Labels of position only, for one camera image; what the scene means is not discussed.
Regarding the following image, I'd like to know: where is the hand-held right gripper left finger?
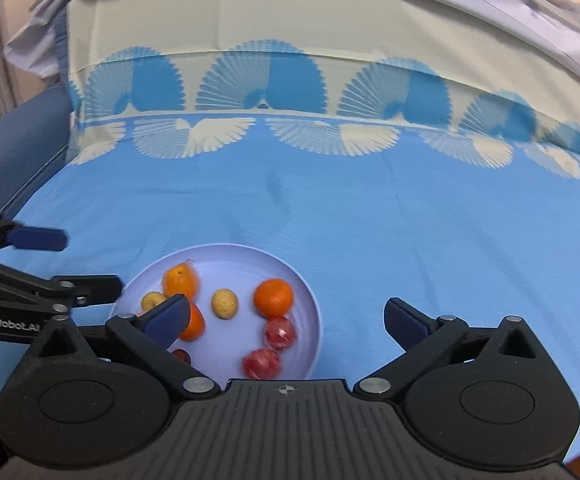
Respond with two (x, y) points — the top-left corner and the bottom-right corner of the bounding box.
(30, 294), (221, 401)

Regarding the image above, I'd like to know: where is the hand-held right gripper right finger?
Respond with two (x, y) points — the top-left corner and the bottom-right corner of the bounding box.
(352, 297), (553, 401)

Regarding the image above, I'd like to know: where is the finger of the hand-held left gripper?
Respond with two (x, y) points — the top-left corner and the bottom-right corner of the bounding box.
(0, 256), (124, 344)
(0, 212), (68, 257)

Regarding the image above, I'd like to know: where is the yellow longan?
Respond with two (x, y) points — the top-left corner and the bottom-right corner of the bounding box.
(212, 288), (239, 319)
(141, 291), (168, 312)

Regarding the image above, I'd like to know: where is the orange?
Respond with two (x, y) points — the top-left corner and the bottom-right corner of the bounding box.
(253, 278), (295, 319)
(162, 260), (202, 306)
(180, 305), (206, 341)

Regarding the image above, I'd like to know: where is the pale purple plate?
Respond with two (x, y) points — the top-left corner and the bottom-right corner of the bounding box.
(110, 243), (321, 381)

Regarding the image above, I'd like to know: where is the red fruit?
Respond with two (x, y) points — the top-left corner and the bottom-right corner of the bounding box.
(242, 349), (283, 381)
(264, 316), (298, 351)

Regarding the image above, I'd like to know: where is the blue printed bedsheet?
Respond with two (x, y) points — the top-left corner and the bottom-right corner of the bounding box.
(0, 0), (580, 466)

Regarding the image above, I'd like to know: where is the blue-grey upholstered bed frame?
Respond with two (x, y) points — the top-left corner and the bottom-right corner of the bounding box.
(0, 85), (73, 221)

